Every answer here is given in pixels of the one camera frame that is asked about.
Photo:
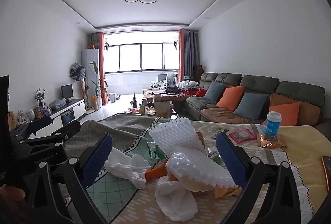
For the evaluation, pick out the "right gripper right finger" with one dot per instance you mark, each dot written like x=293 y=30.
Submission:
x=281 y=203

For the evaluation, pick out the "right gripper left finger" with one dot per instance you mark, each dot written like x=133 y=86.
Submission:
x=77 y=174

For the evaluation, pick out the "gold foil snack bag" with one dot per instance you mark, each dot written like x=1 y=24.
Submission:
x=194 y=186

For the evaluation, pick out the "white tissue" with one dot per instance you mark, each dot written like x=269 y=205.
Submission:
x=125 y=167
x=175 y=201

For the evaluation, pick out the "orange peel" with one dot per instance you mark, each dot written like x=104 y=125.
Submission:
x=157 y=172

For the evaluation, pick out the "clear green plastic wrapper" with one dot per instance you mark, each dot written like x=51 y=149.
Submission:
x=155 y=152

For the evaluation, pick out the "white foam net sleeve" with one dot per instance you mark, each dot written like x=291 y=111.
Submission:
x=177 y=133

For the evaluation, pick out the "white TV cabinet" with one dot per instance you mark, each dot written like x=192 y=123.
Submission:
x=74 y=110

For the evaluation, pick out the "patterned tablecloth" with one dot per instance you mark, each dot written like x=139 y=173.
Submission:
x=120 y=202

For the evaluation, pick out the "gold foil bag under cup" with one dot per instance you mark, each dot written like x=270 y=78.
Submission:
x=270 y=141

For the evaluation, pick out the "red packet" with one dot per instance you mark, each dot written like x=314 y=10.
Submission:
x=242 y=135

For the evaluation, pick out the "blue white lidded cup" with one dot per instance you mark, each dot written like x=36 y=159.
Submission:
x=273 y=121

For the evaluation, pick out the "small black monitor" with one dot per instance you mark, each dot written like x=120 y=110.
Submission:
x=67 y=92

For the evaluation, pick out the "orange curtain left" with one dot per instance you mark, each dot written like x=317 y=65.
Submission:
x=101 y=66

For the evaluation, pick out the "orange curtain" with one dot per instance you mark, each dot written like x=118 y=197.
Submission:
x=183 y=54
x=101 y=66

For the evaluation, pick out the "small grey packet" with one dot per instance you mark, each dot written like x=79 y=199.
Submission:
x=220 y=131

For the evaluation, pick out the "orange cushion near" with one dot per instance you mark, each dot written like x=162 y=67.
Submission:
x=289 y=113

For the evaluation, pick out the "orange cushion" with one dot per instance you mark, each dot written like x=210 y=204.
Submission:
x=289 y=113
x=231 y=97

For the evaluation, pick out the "tall green plant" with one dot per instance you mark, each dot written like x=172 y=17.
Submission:
x=99 y=86

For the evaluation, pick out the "brown cushion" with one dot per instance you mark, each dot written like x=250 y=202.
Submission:
x=308 y=114

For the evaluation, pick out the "blue cushion near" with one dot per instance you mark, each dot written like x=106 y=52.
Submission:
x=251 y=105

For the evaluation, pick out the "blue cushion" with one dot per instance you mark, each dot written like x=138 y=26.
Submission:
x=214 y=91
x=251 y=105

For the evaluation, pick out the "orange cushion far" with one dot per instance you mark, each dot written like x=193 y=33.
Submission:
x=231 y=97

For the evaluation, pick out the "cluttered coffee table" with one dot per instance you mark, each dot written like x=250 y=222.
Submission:
x=159 y=103

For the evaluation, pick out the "green sectional sofa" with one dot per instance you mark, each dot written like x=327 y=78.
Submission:
x=202 y=109

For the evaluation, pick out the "white standing air conditioner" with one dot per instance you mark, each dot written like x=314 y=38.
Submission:
x=89 y=55

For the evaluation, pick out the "blue cushion far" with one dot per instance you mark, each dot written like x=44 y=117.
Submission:
x=214 y=91

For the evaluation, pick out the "white office chair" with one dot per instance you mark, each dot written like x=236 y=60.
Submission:
x=161 y=81

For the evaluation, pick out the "window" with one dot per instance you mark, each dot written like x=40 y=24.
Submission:
x=141 y=51

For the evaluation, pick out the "orange curtain right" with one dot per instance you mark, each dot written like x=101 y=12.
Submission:
x=183 y=54

